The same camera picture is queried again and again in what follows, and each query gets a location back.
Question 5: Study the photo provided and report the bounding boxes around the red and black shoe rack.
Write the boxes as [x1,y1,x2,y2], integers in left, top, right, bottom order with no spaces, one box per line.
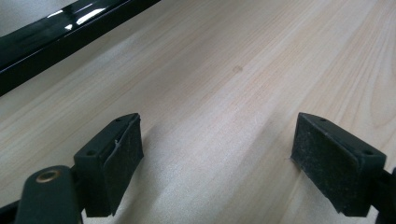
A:
[0,0,163,97]

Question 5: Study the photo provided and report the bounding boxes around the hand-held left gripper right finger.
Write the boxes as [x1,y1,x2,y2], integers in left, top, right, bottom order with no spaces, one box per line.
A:
[290,112,387,217]

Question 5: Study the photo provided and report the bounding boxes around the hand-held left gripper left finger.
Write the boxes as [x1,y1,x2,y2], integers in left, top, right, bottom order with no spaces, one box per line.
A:
[73,112,145,217]

